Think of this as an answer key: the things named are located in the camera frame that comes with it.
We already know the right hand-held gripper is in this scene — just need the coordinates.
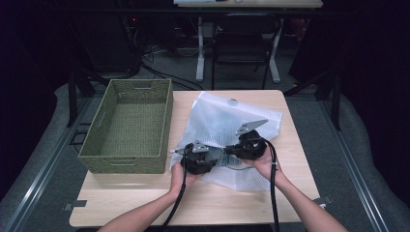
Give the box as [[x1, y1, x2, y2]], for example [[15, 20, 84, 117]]
[[224, 119, 269, 160]]

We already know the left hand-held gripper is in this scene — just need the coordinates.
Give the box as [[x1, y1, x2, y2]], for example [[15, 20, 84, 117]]
[[179, 139, 220, 176]]

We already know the grey-green cloth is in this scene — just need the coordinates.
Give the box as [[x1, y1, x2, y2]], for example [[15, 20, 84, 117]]
[[215, 151, 241, 167]]

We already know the clear plastic bubble bag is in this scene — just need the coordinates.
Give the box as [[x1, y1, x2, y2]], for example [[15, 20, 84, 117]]
[[169, 91, 284, 191]]

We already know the person's right hand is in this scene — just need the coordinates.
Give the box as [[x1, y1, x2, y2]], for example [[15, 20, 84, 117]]
[[250, 146, 284, 184]]

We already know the person's left hand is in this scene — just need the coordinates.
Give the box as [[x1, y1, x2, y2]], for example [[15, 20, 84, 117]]
[[169, 160, 198, 195]]

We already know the green woven basket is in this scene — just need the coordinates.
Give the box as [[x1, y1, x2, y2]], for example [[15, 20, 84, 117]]
[[77, 78, 174, 175]]

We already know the black metal stand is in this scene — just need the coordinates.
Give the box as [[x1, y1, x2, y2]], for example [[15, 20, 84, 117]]
[[283, 67, 343, 131], [66, 67, 110, 129]]

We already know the black chair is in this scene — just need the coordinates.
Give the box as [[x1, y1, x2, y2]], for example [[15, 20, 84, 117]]
[[211, 13, 282, 91]]

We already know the desk with white legs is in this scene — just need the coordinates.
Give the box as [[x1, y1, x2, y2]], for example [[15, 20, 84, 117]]
[[173, 0, 324, 84]]

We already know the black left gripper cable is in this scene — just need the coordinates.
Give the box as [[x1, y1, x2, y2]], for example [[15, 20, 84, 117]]
[[161, 143, 194, 232]]

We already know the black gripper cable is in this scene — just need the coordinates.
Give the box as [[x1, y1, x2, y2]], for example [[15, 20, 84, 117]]
[[161, 143, 194, 232], [257, 138, 280, 232]]

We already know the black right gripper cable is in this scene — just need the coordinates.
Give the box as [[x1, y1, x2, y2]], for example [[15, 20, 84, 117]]
[[257, 138, 280, 232]]

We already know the black floor cable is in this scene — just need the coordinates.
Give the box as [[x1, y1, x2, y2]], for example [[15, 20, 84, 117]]
[[140, 47, 205, 92]]

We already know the black table bracket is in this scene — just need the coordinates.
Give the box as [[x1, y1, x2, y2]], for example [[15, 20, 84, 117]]
[[312, 194, 334, 208], [62, 199, 88, 212]]

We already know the metal floor rail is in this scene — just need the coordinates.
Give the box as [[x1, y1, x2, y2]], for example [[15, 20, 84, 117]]
[[2, 96, 95, 232], [322, 100, 392, 232]]

